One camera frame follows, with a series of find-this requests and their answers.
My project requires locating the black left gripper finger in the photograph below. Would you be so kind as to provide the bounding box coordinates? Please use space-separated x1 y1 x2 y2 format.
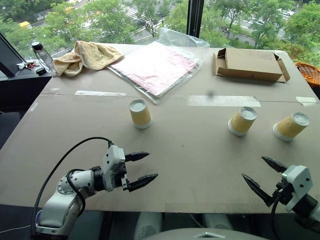
127 173 159 193
124 151 150 163

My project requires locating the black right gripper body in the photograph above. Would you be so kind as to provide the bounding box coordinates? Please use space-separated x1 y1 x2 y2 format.
272 180 295 206

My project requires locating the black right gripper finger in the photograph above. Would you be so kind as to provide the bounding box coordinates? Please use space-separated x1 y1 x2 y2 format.
261 156 289 174
241 173 276 208

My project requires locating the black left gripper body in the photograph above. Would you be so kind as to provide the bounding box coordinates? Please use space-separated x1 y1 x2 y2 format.
114 159 132 192

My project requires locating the yellow ribbed paper cup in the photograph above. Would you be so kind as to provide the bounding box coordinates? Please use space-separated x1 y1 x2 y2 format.
227 106 258 137
272 111 311 143
128 99 153 130

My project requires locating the grey rounded shape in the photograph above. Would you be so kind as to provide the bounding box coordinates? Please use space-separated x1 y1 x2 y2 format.
133 212 164 240
201 213 234 231

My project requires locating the grey curved robot torso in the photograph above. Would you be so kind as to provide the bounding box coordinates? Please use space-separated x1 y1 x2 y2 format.
141 226 272 240

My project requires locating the short clear tape strip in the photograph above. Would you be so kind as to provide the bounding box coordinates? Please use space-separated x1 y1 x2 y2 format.
295 96 320 107

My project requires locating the long clear tape strip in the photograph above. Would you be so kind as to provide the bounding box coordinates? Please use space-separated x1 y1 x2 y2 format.
74 89 127 97

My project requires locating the wide clear tape strip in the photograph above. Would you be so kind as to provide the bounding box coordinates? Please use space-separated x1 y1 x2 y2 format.
187 94 262 108

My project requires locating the clear bag with pink sheets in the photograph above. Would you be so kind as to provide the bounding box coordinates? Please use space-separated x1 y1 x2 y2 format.
106 27 211 106

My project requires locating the orange woven basket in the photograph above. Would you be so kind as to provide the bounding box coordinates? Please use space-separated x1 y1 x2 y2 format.
294 61 320 89

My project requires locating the flat brown cardboard box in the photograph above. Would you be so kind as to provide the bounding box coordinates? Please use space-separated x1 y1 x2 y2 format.
212 47 291 84

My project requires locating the cream terry towel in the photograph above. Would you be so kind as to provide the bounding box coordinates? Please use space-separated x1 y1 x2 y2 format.
52 40 125 78

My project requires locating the black side table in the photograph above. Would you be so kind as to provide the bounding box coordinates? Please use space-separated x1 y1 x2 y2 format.
0 63 54 113

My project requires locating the clear bottle with black cap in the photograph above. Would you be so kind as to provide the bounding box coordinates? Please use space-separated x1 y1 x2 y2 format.
30 41 55 74

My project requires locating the black slanted panel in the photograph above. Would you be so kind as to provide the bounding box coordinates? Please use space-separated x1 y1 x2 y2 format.
0 31 26 78

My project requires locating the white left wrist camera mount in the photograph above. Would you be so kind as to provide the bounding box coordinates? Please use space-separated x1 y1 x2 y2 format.
101 144 126 193

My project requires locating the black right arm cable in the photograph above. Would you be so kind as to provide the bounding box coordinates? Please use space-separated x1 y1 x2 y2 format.
270 193 282 216

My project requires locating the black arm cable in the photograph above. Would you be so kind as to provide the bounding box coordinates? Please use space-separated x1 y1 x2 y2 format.
31 136 114 235
270 193 282 216

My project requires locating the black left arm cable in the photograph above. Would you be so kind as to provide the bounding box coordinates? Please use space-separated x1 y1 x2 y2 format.
31 136 114 235

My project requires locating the black window frame post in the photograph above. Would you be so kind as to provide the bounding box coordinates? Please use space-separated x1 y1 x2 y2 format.
187 0 204 39

